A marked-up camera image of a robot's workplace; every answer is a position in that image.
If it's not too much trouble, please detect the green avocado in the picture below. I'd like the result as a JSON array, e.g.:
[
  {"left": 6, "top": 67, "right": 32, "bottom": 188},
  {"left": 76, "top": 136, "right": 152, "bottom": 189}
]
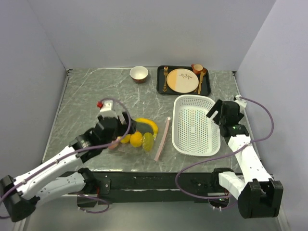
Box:
[{"left": 136, "top": 122, "right": 153, "bottom": 134}]

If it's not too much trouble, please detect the yellow lemon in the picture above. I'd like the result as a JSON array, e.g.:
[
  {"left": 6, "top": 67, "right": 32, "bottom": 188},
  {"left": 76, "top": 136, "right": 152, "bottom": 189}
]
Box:
[{"left": 120, "top": 134, "right": 131, "bottom": 143}]

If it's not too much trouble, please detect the yellow banana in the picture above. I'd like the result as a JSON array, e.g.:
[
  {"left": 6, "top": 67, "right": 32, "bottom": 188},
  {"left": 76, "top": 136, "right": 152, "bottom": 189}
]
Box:
[{"left": 135, "top": 118, "right": 158, "bottom": 136}]

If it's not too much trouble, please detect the clear zip top bag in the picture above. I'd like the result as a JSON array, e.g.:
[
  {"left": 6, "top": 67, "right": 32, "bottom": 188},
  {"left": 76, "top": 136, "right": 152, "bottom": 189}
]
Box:
[{"left": 108, "top": 116, "right": 171, "bottom": 162}]

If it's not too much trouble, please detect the yellow star fruit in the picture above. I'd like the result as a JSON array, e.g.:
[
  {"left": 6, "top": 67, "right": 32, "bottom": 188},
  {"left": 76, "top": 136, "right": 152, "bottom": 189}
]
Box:
[{"left": 142, "top": 132, "right": 154, "bottom": 152}]

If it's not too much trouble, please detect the round yellow orange fruit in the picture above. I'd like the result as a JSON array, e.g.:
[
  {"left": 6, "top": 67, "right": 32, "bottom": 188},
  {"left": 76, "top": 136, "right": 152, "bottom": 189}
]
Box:
[{"left": 130, "top": 131, "right": 143, "bottom": 148}]

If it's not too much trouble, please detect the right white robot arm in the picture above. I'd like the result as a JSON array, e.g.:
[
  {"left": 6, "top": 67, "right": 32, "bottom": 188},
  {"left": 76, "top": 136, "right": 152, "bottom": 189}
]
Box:
[{"left": 206, "top": 96, "right": 283, "bottom": 218}]

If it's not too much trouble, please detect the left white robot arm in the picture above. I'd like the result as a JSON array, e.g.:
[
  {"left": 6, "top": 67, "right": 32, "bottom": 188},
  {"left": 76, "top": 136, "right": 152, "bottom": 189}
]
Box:
[{"left": 0, "top": 112, "right": 136, "bottom": 222}]

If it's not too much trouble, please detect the white perforated plastic basket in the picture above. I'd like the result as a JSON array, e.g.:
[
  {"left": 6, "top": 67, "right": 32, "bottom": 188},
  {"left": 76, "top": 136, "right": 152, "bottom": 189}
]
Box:
[{"left": 172, "top": 95, "right": 220, "bottom": 157}]

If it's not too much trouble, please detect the gold spoon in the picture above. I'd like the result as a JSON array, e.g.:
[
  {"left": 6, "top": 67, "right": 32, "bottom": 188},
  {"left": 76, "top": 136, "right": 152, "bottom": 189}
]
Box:
[{"left": 197, "top": 68, "right": 207, "bottom": 95}]

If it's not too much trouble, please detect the cream and orange plate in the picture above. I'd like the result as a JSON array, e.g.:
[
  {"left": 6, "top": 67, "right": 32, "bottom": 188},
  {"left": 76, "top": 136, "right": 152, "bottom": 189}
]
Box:
[{"left": 167, "top": 68, "right": 199, "bottom": 93}]

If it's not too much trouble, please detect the small orange cup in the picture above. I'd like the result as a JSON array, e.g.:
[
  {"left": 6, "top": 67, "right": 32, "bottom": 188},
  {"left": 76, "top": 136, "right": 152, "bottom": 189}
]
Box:
[{"left": 191, "top": 64, "right": 204, "bottom": 75}]

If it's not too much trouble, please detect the white and brown bowl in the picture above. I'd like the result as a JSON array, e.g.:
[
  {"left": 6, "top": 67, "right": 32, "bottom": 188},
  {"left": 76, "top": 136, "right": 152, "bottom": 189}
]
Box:
[{"left": 129, "top": 66, "right": 149, "bottom": 83}]

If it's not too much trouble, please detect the gold fork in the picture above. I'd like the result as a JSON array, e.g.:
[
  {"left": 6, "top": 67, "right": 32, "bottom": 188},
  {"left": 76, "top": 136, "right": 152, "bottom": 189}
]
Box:
[{"left": 163, "top": 66, "right": 168, "bottom": 92}]

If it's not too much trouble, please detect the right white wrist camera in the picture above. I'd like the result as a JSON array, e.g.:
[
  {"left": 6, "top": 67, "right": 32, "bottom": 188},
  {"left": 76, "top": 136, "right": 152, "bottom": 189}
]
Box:
[{"left": 234, "top": 95, "right": 247, "bottom": 113}]

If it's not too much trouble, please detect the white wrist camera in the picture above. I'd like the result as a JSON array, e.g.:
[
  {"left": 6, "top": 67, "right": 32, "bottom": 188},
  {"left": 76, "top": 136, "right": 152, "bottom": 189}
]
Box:
[
  {"left": 97, "top": 100, "right": 117, "bottom": 118},
  {"left": 234, "top": 95, "right": 247, "bottom": 113}
]

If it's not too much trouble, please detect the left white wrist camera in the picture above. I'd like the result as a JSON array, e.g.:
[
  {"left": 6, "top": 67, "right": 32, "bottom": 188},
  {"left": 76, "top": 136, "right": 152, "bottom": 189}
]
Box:
[{"left": 97, "top": 100, "right": 117, "bottom": 118}]

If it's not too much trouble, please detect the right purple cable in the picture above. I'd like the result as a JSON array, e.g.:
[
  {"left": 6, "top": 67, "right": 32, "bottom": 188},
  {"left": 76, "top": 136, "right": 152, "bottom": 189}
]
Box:
[{"left": 175, "top": 96, "right": 275, "bottom": 210}]

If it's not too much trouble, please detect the aluminium mounting rail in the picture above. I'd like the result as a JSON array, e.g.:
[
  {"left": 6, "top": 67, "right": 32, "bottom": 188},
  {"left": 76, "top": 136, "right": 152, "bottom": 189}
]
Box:
[{"left": 23, "top": 174, "right": 280, "bottom": 198}]

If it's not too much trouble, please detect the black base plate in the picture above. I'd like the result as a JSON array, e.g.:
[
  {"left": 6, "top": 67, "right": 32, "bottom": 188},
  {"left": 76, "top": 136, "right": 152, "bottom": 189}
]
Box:
[{"left": 80, "top": 172, "right": 227, "bottom": 204}]

